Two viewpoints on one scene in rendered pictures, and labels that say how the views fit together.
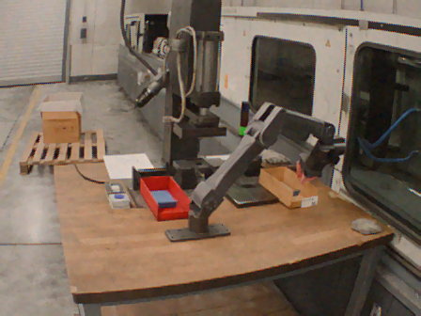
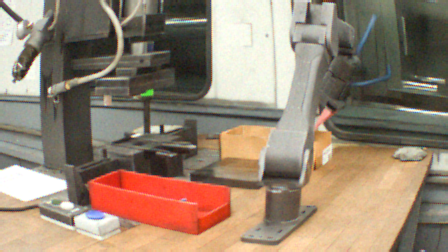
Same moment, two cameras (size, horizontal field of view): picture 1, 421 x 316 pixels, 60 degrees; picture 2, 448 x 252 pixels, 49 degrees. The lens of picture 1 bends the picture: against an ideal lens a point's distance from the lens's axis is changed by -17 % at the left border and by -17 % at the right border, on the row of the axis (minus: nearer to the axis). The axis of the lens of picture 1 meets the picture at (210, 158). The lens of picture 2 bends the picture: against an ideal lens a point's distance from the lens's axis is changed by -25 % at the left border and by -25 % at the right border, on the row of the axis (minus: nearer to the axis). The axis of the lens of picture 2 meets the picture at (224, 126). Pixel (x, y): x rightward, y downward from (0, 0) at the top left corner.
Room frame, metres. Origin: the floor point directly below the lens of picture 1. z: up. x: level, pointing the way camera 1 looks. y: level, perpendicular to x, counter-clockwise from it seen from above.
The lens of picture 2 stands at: (0.48, 0.73, 1.26)
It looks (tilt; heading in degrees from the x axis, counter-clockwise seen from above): 10 degrees down; 321
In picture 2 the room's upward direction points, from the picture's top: 1 degrees counter-clockwise
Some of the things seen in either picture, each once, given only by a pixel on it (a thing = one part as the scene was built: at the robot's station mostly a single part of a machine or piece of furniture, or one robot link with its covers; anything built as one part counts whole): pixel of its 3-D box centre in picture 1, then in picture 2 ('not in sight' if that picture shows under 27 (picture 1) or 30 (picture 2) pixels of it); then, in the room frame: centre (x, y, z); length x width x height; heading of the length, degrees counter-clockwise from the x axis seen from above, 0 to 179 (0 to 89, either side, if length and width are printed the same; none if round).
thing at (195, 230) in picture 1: (198, 223); (282, 205); (1.20, 0.02, 0.94); 0.20 x 0.07 x 0.08; 113
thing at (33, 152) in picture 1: (64, 150); not in sight; (4.41, 1.69, 0.07); 1.20 x 1.00 x 0.14; 17
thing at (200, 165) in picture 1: (201, 164); (139, 144); (1.63, 0.03, 0.98); 0.20 x 0.10 x 0.01; 113
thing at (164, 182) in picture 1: (163, 197); (154, 200); (1.40, 0.15, 0.93); 0.25 x 0.12 x 0.06; 23
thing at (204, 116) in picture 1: (194, 100); (112, 38); (1.68, 0.08, 1.22); 0.26 x 0.18 x 0.30; 23
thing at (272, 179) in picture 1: (288, 187); (278, 148); (1.56, -0.31, 0.93); 0.25 x 0.13 x 0.08; 23
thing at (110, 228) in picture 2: (119, 204); (97, 230); (1.36, 0.31, 0.90); 0.07 x 0.07 x 0.06; 23
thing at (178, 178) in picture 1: (200, 174); (141, 163); (1.63, 0.03, 0.94); 0.20 x 0.10 x 0.07; 113
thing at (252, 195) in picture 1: (249, 195); (241, 172); (1.51, -0.15, 0.91); 0.17 x 0.16 x 0.02; 113
